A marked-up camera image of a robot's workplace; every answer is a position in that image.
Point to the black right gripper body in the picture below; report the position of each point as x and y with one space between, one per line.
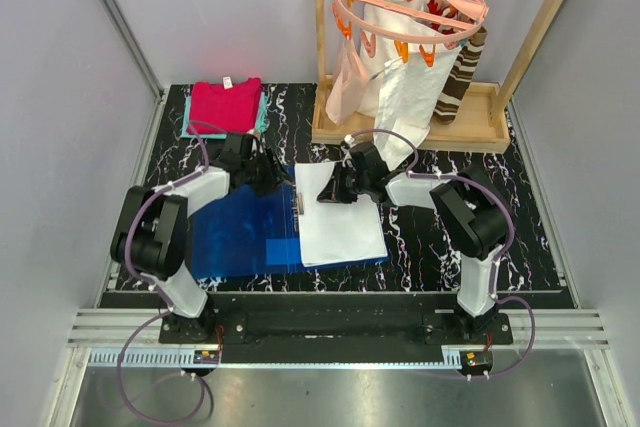
351 183

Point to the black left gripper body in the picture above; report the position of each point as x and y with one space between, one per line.
261 164

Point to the white paper stack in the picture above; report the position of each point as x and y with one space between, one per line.
333 234

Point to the blue file folder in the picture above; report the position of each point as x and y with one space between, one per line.
242 235

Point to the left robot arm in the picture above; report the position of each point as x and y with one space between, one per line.
150 238

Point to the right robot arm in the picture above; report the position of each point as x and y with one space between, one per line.
473 213

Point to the teal shirt folded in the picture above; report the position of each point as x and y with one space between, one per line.
261 122

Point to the pink shirt folded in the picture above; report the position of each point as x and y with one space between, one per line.
219 108

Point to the pale pink hanging cloth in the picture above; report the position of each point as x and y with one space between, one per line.
350 78

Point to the brown striped sock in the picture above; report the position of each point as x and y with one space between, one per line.
460 77

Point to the large white hanging towel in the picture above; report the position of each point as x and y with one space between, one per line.
385 51

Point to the pink round clip hanger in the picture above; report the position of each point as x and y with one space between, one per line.
452 21

